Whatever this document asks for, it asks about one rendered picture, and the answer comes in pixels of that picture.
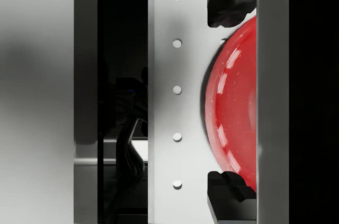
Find red plate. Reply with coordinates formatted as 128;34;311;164
204;14;257;193

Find black stove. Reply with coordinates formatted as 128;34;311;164
97;0;149;224

